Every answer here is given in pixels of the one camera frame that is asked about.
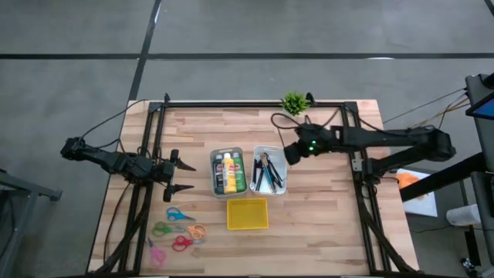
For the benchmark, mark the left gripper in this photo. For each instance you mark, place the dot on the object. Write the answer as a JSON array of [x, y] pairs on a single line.
[[164, 173]]

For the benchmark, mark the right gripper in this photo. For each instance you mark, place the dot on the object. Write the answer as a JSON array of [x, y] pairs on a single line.
[[318, 139]]

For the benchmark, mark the black brush silver ferrule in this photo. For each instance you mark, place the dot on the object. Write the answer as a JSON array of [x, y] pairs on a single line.
[[261, 179], [254, 171], [278, 175]]

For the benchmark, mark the wide fluffy black brush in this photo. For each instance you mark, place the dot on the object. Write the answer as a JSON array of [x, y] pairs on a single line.
[[260, 164]]

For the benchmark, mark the black paint bottle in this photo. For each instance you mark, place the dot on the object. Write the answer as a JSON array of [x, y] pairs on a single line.
[[218, 173]]

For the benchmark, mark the yellow paint bottle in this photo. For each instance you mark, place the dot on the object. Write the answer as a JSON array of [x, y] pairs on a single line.
[[229, 173]]

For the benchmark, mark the green paint bottle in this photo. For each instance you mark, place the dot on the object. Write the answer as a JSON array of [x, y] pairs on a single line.
[[240, 173]]

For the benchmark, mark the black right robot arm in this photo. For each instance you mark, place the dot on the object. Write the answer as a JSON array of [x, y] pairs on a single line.
[[386, 137]]

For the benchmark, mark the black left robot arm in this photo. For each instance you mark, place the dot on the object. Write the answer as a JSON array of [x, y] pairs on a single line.
[[116, 162]]

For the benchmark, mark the white plastic bin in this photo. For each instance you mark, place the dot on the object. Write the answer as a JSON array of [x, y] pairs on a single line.
[[270, 192]]

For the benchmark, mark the small green potted plant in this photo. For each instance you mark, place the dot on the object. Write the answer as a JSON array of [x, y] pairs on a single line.
[[294, 103]]

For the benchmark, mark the yellow slotted plastic basket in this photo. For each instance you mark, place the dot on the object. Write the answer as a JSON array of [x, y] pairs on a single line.
[[247, 214]]

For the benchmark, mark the orange cloth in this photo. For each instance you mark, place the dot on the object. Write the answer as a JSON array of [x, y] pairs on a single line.
[[407, 180]]

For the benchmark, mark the white paper sheet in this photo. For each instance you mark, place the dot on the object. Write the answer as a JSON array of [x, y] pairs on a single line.
[[420, 206]]

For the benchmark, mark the grey metal rack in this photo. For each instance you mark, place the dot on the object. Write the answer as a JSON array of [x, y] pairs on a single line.
[[31, 185]]

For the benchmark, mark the black diagonal beam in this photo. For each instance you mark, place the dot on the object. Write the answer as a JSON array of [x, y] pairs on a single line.
[[444, 177]]

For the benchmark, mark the white paper roll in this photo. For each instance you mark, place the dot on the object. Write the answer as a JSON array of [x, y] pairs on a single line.
[[463, 215]]

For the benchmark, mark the black equipment stand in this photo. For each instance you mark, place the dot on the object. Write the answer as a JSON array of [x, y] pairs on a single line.
[[484, 139]]

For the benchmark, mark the blue screen tablet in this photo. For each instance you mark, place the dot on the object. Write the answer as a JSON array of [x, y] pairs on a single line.
[[484, 110]]

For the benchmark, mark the black caster wheel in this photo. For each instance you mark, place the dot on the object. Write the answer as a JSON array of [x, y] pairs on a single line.
[[469, 266]]

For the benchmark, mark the black metal rig frame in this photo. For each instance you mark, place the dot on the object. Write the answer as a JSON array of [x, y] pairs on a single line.
[[231, 104]]

